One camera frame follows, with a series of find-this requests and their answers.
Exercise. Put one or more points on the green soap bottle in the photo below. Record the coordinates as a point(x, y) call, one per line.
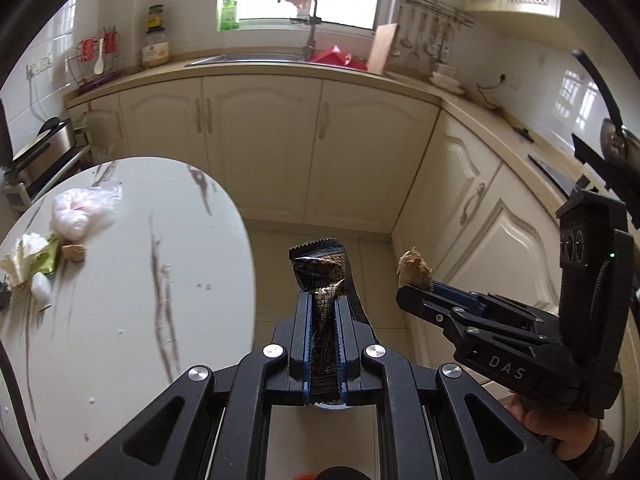
point(227, 12)

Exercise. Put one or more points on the wooden cutting board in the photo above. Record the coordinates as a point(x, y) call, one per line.
point(382, 50)

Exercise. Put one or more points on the small black counter object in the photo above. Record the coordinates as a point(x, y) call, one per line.
point(523, 134)

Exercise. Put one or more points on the purple tray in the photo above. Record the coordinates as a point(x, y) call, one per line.
point(100, 82)

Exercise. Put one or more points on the round marble table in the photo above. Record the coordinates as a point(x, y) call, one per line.
point(125, 310)

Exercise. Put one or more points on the small black wrapper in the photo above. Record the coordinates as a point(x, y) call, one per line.
point(3, 295)

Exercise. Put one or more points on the small yellow label jar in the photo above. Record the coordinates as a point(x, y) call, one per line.
point(155, 17)

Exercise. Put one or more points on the metal wall utensil rail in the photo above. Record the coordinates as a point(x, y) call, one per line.
point(440, 7)

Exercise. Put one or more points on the red plastic basin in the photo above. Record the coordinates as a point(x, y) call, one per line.
point(335, 57)

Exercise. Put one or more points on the black rice cooker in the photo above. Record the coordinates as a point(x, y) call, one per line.
point(42, 145)

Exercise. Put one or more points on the white rice spoon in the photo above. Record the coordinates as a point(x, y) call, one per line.
point(99, 62)

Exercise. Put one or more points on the white plastic bag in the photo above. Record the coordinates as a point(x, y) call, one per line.
point(80, 210)

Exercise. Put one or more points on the stack of white bowls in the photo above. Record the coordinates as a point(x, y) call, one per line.
point(447, 80)

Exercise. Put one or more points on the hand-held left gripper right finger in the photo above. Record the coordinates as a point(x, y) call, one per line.
point(342, 345)

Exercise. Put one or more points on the large glass jar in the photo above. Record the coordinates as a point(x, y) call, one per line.
point(155, 52)

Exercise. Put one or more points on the green packet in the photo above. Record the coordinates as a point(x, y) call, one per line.
point(47, 260)

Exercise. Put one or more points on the cream kitchen base cabinets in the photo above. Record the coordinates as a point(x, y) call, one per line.
point(275, 150)

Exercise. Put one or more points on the grey storage trolley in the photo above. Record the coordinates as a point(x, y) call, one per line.
point(30, 187)

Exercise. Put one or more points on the black snack wrapper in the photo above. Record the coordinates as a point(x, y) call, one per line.
point(325, 270)

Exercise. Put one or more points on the ginger piece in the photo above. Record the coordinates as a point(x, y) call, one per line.
point(74, 252)

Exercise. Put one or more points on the person's right hand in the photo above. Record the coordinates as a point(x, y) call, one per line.
point(550, 427)

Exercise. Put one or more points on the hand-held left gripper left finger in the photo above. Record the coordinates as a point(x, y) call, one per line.
point(306, 345)

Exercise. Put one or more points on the steel sink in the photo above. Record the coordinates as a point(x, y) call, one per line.
point(240, 59)

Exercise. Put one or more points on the brown scrap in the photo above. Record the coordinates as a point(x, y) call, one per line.
point(415, 267)

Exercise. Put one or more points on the steel faucet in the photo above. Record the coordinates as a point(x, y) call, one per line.
point(312, 35)

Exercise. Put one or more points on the person's right forearm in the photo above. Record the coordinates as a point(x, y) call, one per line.
point(597, 457)

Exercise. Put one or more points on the wall power outlet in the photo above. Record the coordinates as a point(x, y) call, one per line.
point(40, 65)

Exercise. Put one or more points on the black cooktop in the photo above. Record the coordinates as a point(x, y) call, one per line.
point(550, 175)

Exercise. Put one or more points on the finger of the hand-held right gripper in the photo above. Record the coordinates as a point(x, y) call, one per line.
point(480, 298)
point(425, 302)

